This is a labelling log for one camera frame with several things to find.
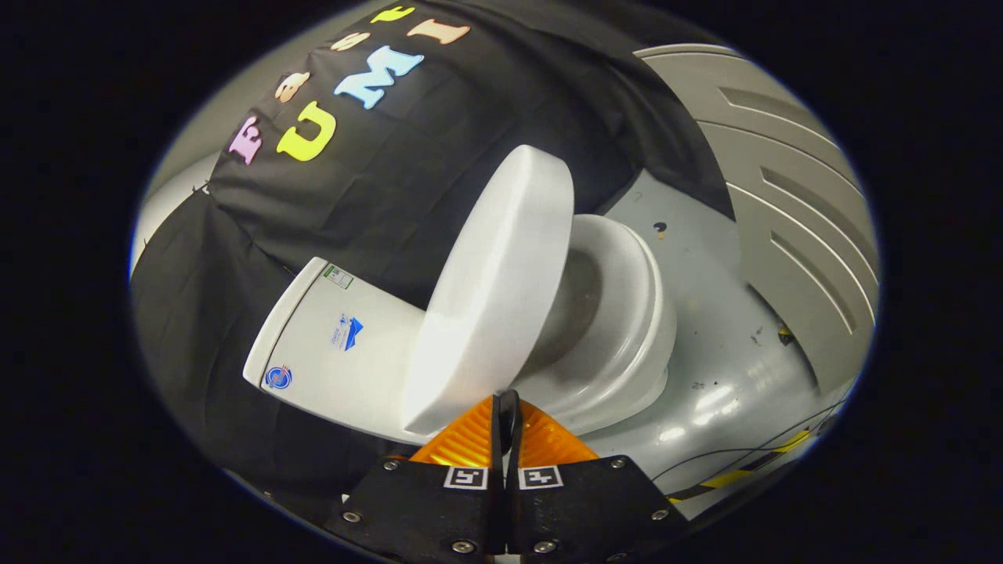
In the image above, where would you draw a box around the yellow black striped tape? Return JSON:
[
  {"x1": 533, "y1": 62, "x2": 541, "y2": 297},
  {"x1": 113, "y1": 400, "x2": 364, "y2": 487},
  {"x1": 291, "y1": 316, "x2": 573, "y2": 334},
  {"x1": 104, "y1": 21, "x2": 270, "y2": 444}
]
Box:
[{"x1": 666, "y1": 427, "x2": 813, "y2": 503}]

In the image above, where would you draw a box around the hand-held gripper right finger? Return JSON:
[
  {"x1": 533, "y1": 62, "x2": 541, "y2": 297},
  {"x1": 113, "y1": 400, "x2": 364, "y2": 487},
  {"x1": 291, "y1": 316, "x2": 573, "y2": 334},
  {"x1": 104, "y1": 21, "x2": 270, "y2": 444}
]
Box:
[{"x1": 501, "y1": 389, "x2": 692, "y2": 562}]

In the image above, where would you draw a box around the white toilet with tank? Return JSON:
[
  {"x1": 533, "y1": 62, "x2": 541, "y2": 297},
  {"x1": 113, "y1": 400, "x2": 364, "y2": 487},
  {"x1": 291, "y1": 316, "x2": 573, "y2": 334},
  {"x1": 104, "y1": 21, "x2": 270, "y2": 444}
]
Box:
[{"x1": 243, "y1": 249, "x2": 672, "y2": 446}]

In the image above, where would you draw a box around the white toilet lid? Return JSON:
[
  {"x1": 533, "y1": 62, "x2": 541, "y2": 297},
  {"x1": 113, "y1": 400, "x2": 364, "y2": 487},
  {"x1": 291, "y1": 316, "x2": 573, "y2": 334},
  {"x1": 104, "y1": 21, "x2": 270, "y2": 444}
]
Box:
[{"x1": 401, "y1": 145, "x2": 575, "y2": 436}]

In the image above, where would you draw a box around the grey drawer cabinet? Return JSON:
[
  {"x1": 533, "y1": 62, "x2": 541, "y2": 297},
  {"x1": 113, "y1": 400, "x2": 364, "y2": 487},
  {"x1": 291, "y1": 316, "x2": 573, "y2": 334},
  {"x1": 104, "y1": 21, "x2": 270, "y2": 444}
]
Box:
[{"x1": 635, "y1": 43, "x2": 880, "y2": 394}]

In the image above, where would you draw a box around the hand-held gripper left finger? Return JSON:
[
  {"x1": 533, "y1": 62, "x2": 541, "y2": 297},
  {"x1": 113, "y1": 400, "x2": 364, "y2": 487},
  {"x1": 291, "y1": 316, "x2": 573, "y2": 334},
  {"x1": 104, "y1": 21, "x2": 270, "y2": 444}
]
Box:
[{"x1": 325, "y1": 392, "x2": 506, "y2": 559}]

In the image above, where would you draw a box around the white toilet seat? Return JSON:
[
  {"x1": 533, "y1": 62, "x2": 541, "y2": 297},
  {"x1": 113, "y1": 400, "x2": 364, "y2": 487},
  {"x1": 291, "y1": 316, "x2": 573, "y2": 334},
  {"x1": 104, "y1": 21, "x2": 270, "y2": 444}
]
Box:
[{"x1": 513, "y1": 214, "x2": 679, "y2": 436}]

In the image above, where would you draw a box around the black backdrop cloth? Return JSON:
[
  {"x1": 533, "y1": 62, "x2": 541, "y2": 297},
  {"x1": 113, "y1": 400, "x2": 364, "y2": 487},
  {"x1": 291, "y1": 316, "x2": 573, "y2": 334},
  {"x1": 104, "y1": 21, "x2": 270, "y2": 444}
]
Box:
[{"x1": 129, "y1": 0, "x2": 734, "y2": 519}]

